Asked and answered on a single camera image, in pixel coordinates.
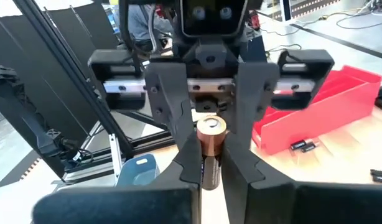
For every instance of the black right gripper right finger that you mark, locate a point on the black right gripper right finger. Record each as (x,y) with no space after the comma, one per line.
(303,205)

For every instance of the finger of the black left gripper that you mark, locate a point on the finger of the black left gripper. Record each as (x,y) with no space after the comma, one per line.
(253,93)
(169,93)

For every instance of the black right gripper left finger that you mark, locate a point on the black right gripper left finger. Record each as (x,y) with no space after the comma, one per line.
(116,207)

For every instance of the copper-top Duracell AA battery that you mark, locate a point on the copper-top Duracell AA battery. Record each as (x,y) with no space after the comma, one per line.
(211,140)

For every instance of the light blue plastic container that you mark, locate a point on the light blue plastic container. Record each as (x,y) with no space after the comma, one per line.
(138,172)

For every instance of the black battery white print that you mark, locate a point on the black battery white print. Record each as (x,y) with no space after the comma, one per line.
(309,147)
(298,145)

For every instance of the red plastic bin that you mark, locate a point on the red plastic bin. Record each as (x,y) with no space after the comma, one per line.
(303,124)

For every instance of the small red object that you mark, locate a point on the small red object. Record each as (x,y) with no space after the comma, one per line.
(254,20)

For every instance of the person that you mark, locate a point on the person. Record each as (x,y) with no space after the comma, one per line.
(141,21)

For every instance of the dark black battery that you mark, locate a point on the dark black battery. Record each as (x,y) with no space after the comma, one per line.
(380,179)

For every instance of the black equipment stand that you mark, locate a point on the black equipment stand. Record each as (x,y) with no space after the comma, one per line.
(32,127)

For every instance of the black curtain panel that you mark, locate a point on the black curtain panel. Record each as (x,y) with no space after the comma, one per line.
(23,46)

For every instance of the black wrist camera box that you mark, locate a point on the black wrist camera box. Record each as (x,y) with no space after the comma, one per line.
(212,21)

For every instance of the white bracket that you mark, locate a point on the white bracket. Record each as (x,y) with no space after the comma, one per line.
(115,158)

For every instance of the black table edge frame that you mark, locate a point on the black table edge frame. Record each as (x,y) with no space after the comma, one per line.
(147,143)

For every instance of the black frame post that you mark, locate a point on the black frame post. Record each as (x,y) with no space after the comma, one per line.
(65,62)

